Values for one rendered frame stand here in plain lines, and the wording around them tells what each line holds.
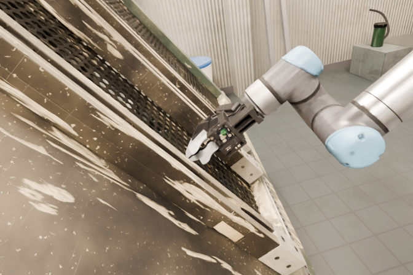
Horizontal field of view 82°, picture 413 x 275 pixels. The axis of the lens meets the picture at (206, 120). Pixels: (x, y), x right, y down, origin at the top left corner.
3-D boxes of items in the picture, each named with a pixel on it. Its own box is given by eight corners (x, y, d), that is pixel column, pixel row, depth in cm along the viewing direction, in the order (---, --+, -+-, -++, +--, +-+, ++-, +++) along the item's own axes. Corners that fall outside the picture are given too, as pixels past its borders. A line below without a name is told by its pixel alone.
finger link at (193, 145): (175, 162, 54) (205, 137, 52) (177, 149, 59) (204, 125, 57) (185, 170, 55) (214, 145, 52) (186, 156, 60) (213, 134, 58)
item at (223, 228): (235, 242, 55) (245, 236, 55) (212, 228, 52) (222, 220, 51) (232, 231, 58) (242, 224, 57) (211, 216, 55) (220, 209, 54)
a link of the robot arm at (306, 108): (326, 149, 51) (298, 116, 47) (305, 123, 61) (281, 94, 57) (361, 127, 48) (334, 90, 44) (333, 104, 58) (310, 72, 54)
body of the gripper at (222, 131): (203, 138, 50) (247, 100, 47) (202, 122, 58) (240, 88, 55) (227, 161, 52) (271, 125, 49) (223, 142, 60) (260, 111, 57)
